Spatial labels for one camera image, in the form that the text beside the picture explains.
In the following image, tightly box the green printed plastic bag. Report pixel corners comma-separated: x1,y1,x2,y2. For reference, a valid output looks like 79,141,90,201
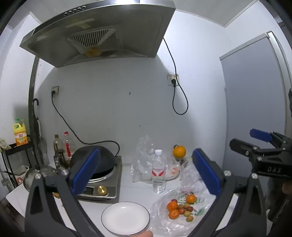
149,182,217,236

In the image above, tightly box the steel induction cooker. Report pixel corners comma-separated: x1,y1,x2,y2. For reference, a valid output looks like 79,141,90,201
75,156,122,201

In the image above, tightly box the large orange with stem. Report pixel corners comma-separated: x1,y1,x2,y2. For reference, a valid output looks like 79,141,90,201
173,144,186,158

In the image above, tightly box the yellow hood oil cup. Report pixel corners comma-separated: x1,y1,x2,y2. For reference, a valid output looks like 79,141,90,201
85,47,102,57

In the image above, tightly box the black metal rack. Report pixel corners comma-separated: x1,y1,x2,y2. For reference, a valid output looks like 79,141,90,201
0,142,37,189

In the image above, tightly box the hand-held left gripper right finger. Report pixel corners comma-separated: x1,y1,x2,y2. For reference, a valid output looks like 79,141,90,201
187,148,267,237

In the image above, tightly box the black hook handle umbrella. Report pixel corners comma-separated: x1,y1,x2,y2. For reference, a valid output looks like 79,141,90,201
33,98,49,166

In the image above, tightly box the black range hood cable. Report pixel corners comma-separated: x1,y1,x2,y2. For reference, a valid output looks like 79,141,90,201
162,38,189,115

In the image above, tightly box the person's right hand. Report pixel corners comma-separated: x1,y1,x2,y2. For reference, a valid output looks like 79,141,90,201
281,182,292,195

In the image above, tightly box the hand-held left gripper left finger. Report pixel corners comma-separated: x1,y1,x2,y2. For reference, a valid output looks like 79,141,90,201
25,148,105,237

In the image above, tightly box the black cooker cable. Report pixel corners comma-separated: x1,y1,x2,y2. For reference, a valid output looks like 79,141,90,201
51,90,120,158

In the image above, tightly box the clear water bottle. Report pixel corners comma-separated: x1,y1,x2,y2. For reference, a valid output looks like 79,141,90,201
152,149,166,194

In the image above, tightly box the person's right forearm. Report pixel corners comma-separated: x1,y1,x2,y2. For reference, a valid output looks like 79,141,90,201
265,176,284,207

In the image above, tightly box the pale rag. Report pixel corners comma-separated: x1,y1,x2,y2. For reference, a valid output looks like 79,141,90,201
0,138,11,151

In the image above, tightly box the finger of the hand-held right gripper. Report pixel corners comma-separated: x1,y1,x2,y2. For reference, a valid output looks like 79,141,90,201
249,129,292,151
229,138,265,163

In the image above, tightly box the crumpled clear plastic bag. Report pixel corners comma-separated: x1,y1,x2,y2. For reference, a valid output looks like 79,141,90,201
180,157,206,190

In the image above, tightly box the red cap bottle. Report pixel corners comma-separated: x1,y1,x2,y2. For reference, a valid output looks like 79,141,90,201
63,131,75,160

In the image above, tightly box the grey refrigerator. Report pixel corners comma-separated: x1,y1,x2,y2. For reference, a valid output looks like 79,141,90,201
219,31,292,164

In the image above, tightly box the white plate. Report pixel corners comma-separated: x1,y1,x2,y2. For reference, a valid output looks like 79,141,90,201
101,201,151,236

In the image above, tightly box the black wok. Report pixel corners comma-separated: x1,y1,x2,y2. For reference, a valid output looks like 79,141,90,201
70,145,118,180

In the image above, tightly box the cooking oil bottle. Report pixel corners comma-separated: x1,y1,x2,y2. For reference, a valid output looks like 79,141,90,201
53,134,64,160

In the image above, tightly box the yellow detergent bottle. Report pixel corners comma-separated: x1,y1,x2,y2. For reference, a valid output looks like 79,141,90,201
12,118,30,146

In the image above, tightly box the steel range hood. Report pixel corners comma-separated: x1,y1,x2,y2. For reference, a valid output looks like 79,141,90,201
19,0,176,68

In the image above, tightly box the steel pot lid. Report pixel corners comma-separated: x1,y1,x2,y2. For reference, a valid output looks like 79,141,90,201
23,165,60,192

